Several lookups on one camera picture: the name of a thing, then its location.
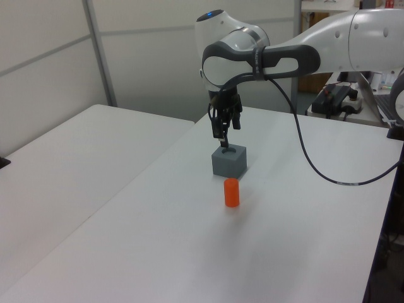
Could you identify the grey block with round hole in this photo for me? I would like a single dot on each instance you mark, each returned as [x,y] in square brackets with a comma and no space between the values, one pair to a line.
[228,164]

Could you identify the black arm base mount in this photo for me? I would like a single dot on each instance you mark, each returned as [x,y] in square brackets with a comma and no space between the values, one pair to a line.
[396,131]

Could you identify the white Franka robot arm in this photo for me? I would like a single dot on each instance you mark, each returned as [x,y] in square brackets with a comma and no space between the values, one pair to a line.
[325,38]

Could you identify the white power strip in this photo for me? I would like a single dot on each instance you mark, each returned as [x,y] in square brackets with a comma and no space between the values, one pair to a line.
[352,105]

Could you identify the black power supply box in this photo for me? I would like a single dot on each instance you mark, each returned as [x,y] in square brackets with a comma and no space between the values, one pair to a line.
[329,96]

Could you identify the black flat clamp piece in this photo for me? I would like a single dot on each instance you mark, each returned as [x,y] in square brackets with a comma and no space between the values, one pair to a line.
[3,162]

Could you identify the grey open laptop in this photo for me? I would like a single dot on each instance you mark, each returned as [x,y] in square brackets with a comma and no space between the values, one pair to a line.
[374,98]

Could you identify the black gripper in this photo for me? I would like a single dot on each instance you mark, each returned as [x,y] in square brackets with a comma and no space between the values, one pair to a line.
[225,99]

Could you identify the grey partition post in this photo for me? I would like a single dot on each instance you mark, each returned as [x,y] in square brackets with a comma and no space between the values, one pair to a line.
[101,53]

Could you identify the brown wooden cabinet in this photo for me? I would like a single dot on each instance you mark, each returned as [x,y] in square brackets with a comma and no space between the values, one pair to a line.
[312,83]

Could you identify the orange cylinder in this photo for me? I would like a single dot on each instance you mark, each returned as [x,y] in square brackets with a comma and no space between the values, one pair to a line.
[232,193]

